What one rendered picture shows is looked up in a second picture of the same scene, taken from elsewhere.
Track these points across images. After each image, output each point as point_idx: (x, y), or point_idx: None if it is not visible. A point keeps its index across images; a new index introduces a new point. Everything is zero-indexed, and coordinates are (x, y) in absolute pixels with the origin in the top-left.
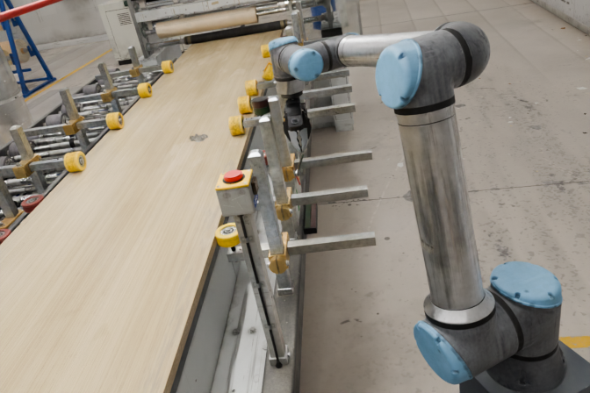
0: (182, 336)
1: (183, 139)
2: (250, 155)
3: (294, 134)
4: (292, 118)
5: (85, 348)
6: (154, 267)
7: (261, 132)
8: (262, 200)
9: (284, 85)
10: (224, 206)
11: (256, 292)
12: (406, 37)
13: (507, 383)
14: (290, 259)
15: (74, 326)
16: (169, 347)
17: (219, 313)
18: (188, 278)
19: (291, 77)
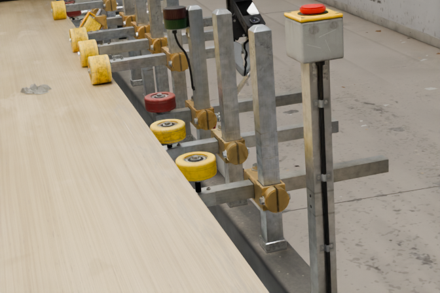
0: (238, 250)
1: (11, 93)
2: (256, 29)
3: (238, 48)
4: (251, 17)
5: (90, 284)
6: (113, 202)
7: (217, 29)
8: (263, 98)
9: None
10: (308, 46)
11: (318, 191)
12: None
13: None
14: (251, 218)
15: (41, 269)
16: (231, 261)
17: None
18: (183, 204)
19: None
